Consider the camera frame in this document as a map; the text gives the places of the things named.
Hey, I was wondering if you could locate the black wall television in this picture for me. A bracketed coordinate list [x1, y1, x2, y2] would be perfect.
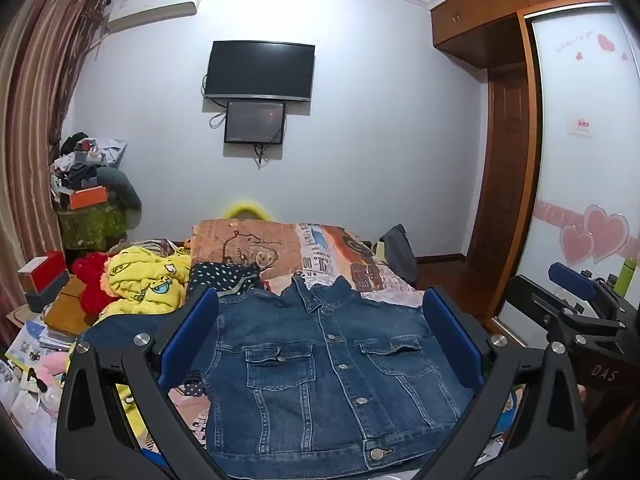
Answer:
[204, 40, 316, 103]

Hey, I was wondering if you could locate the brown striped curtain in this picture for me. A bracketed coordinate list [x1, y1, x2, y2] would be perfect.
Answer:
[0, 0, 110, 343]

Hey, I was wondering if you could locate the pile of clothes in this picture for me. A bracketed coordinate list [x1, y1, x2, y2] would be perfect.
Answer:
[50, 132, 129, 197]

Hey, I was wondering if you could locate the blue denim jacket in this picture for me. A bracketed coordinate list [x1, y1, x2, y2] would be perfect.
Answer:
[82, 274, 488, 478]

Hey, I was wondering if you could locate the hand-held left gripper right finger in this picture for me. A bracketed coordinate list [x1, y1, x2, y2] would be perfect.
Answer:
[414, 287, 589, 480]

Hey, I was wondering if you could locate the white air conditioner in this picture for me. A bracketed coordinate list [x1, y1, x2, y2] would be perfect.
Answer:
[107, 0, 205, 36]

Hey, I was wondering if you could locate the orange box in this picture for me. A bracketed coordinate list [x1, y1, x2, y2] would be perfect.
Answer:
[68, 186, 109, 210]

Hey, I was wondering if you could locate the grey pillow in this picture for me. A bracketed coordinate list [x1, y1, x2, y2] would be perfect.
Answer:
[95, 165, 143, 212]

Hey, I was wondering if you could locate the black television cable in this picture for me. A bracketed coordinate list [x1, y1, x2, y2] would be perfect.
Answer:
[201, 74, 229, 129]

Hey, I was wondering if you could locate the red box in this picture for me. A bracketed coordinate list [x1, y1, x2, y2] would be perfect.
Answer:
[17, 250, 66, 294]

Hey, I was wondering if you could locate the yellow ring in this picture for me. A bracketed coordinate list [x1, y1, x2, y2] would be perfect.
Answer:
[222, 200, 274, 222]

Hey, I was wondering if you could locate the white heart print wardrobe door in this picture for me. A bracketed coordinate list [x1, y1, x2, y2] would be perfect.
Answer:
[492, 2, 640, 343]

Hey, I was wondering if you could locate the dark polka dot cloth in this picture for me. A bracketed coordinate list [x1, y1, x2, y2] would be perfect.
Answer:
[182, 260, 264, 401]

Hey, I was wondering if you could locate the dark jacket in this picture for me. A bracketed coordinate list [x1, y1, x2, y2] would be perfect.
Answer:
[379, 223, 419, 286]

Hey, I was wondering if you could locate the pink plush toy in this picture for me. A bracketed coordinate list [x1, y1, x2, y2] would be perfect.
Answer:
[27, 352, 69, 387]

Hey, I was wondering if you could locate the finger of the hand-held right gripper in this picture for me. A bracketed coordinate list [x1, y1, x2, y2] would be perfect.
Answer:
[501, 274, 557, 348]
[548, 262, 601, 305]

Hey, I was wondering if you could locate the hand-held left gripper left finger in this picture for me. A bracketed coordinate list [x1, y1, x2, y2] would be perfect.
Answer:
[56, 284, 236, 480]

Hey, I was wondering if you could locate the green bottle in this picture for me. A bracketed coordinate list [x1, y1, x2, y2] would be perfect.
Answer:
[613, 256, 639, 297]

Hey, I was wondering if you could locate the brown bear print pillow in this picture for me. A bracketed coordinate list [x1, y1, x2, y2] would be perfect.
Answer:
[192, 218, 307, 282]

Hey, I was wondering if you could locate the yellow cartoon print garment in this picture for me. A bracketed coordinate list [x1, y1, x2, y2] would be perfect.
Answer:
[95, 244, 195, 438]

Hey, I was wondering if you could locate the pile of papers and books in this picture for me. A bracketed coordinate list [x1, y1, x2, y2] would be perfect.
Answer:
[0, 305, 78, 468]

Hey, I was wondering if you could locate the small black wall monitor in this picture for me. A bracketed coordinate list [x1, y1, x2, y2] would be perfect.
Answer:
[223, 100, 288, 145]

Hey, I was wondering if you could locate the brown wooden box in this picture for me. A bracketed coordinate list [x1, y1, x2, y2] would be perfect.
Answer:
[43, 276, 102, 337]

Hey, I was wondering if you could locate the wooden overhead cabinet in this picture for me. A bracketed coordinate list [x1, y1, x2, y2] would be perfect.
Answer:
[429, 0, 609, 69]

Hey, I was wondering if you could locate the red plush garment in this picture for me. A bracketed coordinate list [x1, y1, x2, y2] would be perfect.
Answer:
[71, 252, 121, 314]

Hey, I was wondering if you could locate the dark grey box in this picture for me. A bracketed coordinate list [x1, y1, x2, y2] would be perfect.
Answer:
[25, 270, 71, 312]

